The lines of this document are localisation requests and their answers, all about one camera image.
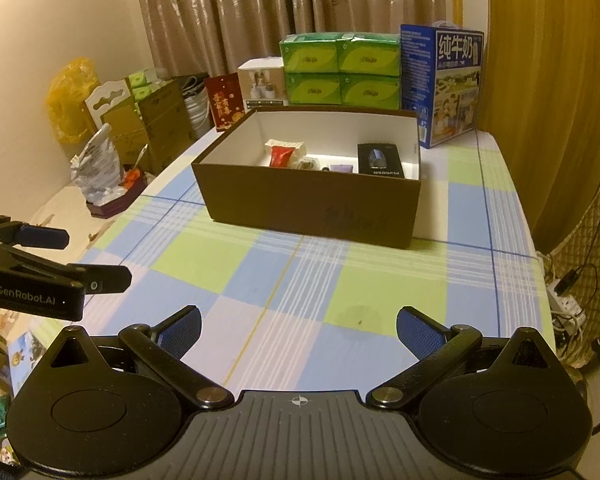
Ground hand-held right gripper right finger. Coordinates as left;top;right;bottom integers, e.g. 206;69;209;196
369;305;553;409

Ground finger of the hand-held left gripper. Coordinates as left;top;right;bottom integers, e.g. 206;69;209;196
5;224;71;251
10;255;132;295

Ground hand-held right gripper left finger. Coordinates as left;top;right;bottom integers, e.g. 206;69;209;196
52;305;233;409

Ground brown cardboard storage box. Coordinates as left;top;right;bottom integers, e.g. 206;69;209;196
191;106;422;250

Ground black shaver box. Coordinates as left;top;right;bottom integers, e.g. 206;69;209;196
356;143;406;179

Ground desktop with checkered tablecloth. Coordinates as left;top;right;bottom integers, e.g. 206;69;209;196
10;127;553;396

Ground dark red tray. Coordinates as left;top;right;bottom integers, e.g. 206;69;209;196
86;170;148;219

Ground colourful packets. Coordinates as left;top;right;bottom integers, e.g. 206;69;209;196
0;335;36;466

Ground yellow plastic bag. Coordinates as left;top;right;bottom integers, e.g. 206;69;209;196
46;56;102;144

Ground white power strip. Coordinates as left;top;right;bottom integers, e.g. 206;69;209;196
547;280;587;331

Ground green tissue packs in carton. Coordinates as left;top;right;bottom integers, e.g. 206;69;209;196
127;67;168;101

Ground stacked white buckets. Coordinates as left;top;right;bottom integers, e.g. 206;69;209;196
185;94;213;136

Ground chair with quilted cover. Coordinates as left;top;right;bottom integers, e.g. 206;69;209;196
547;157;600;436

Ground red greeting card box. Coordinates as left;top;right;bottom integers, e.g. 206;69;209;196
204;73;246;133

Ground blue milk carton box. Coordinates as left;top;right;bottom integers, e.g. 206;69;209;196
399;21;485;150

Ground white product box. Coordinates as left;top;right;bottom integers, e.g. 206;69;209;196
237;57;287;112

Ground stack of green tissue packs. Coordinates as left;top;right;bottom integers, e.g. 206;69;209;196
279;31;402;109

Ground golden brown curtain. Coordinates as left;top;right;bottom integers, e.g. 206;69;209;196
480;0;600;241

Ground beige shiny curtain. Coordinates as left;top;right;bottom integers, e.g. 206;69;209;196
130;0;451;81

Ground white cardboard carry handle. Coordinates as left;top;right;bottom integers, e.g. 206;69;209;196
83;79;134;133

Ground black power cable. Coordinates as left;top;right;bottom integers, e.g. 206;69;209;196
555;260;600;301

